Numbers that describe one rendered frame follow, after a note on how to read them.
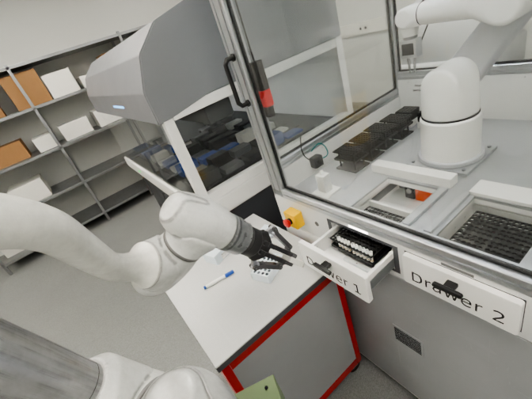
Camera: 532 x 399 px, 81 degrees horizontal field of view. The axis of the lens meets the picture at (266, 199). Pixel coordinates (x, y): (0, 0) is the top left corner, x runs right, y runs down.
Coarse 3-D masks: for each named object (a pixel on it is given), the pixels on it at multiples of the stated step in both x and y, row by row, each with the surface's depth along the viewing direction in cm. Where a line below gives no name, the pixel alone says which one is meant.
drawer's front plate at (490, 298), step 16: (416, 256) 88; (416, 272) 89; (432, 272) 84; (448, 272) 80; (464, 288) 78; (480, 288) 74; (480, 304) 77; (496, 304) 73; (512, 304) 69; (512, 320) 72
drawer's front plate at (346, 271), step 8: (304, 248) 108; (312, 248) 104; (304, 256) 112; (312, 256) 106; (320, 256) 102; (328, 256) 98; (336, 264) 96; (344, 264) 93; (320, 272) 108; (336, 272) 98; (344, 272) 94; (352, 272) 91; (360, 272) 89; (336, 280) 101; (352, 280) 93; (360, 280) 89; (368, 280) 88; (344, 288) 100; (352, 288) 96; (360, 288) 92; (368, 288) 89; (360, 296) 94; (368, 296) 91
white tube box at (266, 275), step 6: (264, 258) 129; (258, 270) 123; (264, 270) 123; (270, 270) 122; (276, 270) 123; (252, 276) 123; (258, 276) 121; (264, 276) 119; (270, 276) 119; (264, 282) 121; (270, 282) 120
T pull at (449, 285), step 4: (448, 280) 80; (432, 284) 81; (436, 284) 80; (440, 284) 80; (444, 284) 80; (448, 284) 79; (452, 284) 79; (456, 284) 79; (440, 288) 80; (444, 288) 79; (448, 288) 78; (452, 288) 78; (456, 288) 79; (448, 292) 78; (452, 292) 77; (456, 292) 77; (456, 296) 77; (460, 296) 76
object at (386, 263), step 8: (328, 232) 114; (320, 240) 112; (328, 240) 114; (320, 248) 113; (328, 248) 116; (392, 248) 106; (336, 256) 110; (352, 256) 108; (384, 256) 96; (392, 256) 97; (368, 264) 103; (376, 264) 94; (384, 264) 95; (392, 264) 97; (368, 272) 93; (376, 272) 93; (384, 272) 96; (376, 280) 94
